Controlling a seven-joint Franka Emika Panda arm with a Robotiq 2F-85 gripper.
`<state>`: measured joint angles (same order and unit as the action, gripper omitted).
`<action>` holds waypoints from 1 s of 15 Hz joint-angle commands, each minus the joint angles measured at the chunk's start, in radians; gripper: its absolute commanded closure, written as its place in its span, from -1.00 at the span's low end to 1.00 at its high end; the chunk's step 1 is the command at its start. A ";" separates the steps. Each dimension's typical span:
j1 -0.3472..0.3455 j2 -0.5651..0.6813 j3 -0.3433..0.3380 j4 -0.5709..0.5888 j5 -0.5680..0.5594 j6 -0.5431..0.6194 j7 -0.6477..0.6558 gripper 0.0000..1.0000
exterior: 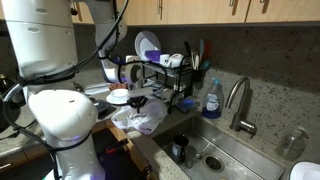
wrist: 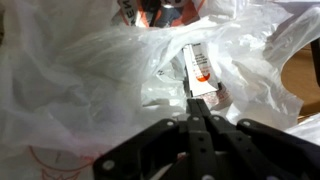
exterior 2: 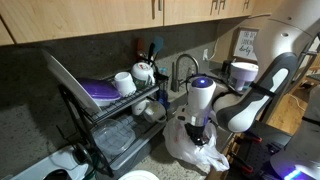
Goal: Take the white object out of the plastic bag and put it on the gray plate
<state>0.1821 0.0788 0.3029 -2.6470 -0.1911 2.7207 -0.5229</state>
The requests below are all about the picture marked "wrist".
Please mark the white plastic shopping bag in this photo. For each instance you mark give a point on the white plastic shopping bag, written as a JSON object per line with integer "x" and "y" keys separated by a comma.
{"x": 83, "y": 66}

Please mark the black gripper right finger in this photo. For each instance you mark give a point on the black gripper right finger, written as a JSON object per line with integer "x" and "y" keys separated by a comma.
{"x": 260, "y": 146}

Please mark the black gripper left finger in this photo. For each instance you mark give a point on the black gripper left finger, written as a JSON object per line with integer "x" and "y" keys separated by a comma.
{"x": 150, "y": 146}

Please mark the white box with orange mark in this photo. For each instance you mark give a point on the white box with orange mark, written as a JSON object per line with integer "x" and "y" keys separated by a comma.
{"x": 200, "y": 63}

